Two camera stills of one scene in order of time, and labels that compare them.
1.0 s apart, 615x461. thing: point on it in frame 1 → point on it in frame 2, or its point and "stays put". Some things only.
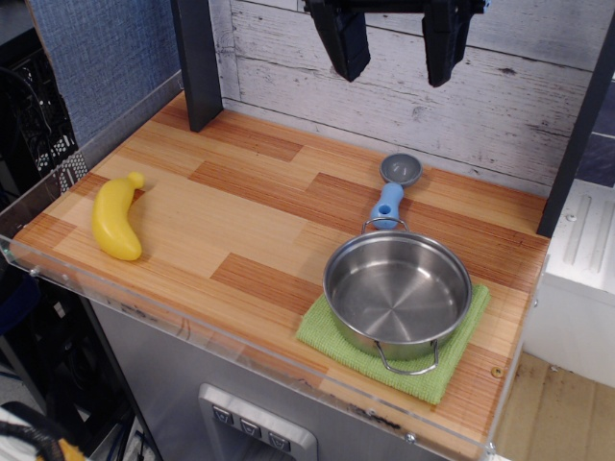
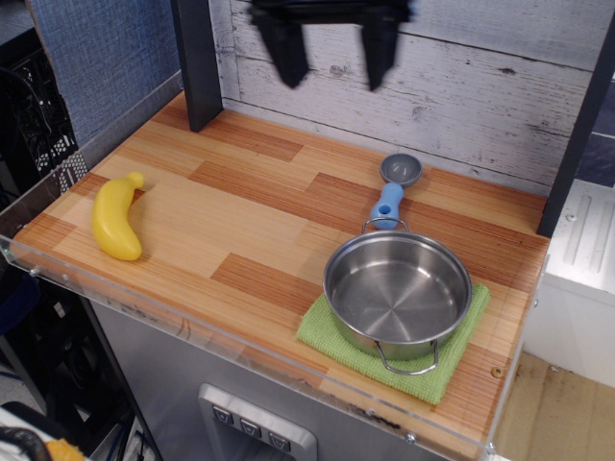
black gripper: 342,27 → 282,21
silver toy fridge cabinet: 201,403 stays put
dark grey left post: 198,61 stays put
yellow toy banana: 111,219 stays put
